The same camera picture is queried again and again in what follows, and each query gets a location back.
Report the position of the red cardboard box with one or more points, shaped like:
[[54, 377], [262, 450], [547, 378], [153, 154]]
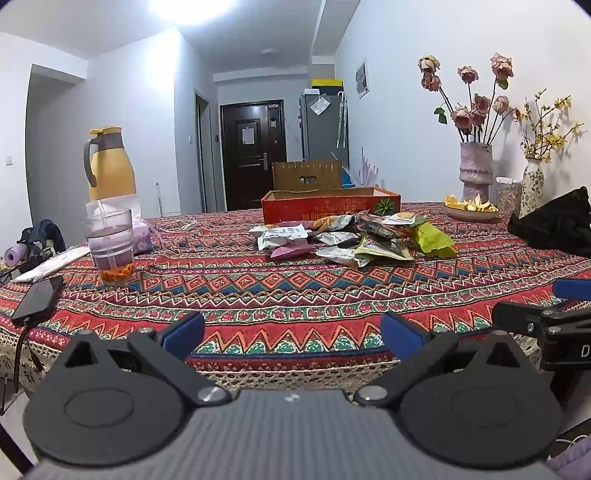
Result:
[[323, 205]]

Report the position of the purple rolled mat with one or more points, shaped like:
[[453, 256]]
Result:
[[16, 255]]

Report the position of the black fabric bag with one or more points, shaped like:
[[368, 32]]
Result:
[[558, 221]]

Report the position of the yellow and black box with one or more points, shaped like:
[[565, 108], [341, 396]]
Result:
[[328, 84]]

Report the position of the grey refrigerator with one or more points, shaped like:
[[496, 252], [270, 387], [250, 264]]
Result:
[[323, 136]]

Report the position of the clear jar with seeds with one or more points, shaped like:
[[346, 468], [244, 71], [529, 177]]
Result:
[[508, 198]]

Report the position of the black smartphone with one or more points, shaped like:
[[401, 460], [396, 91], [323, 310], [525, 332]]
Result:
[[37, 300]]

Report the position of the framed wall picture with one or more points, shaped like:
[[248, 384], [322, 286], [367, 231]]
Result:
[[362, 79]]

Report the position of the ceiling light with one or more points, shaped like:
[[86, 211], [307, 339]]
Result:
[[189, 9]]

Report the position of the pile of assorted snack packets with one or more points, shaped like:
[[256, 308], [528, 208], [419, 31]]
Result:
[[341, 251]]

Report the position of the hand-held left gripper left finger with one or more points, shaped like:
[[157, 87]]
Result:
[[184, 330]]

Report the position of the folded umbrella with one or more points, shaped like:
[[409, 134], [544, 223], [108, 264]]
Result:
[[341, 120]]

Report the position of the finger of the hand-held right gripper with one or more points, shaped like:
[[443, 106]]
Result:
[[575, 288], [512, 318]]

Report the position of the purple decorative plant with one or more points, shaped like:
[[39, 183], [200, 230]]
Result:
[[369, 170]]

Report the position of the floral patterned vase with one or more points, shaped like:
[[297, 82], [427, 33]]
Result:
[[532, 189]]

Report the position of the white flat packet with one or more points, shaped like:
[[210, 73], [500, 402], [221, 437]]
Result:
[[51, 265]]

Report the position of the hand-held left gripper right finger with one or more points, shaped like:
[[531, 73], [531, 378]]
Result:
[[401, 333]]

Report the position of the green snack packet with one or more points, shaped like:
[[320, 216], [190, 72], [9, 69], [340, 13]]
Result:
[[431, 240]]

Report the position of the glass cup with drink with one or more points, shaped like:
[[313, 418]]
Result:
[[108, 240]]

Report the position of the dried pink roses bouquet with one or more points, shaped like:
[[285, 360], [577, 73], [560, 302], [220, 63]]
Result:
[[481, 104]]

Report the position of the patterned red tablecloth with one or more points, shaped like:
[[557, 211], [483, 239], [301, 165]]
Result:
[[277, 286]]

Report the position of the purple tissue pack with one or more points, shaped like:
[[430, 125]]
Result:
[[143, 235]]

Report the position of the dark brown entrance door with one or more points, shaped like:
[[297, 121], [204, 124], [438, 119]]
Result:
[[251, 152]]

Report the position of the paper note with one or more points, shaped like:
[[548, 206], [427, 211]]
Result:
[[320, 105]]

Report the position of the yellow flower branches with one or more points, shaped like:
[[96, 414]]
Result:
[[538, 150]]

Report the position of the chair with dark clothes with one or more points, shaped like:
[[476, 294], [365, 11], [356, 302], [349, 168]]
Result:
[[46, 233]]

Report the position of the yellow thermos jug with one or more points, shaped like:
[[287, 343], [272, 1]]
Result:
[[113, 170]]

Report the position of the pink ceramic vase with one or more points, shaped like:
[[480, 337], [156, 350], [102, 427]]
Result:
[[475, 170]]

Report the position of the orange peel pieces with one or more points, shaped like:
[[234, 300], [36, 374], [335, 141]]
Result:
[[471, 203]]

